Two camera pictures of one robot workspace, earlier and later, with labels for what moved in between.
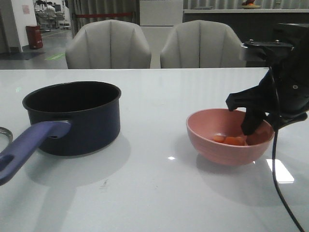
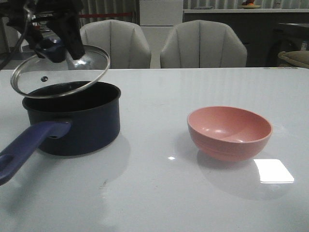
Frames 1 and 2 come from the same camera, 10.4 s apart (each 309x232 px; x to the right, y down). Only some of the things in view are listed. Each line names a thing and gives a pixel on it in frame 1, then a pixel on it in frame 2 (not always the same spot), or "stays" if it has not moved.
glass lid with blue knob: (6, 136) -> (35, 77)
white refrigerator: (158, 18) stays
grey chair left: (109, 44) stays
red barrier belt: (104, 15) stays
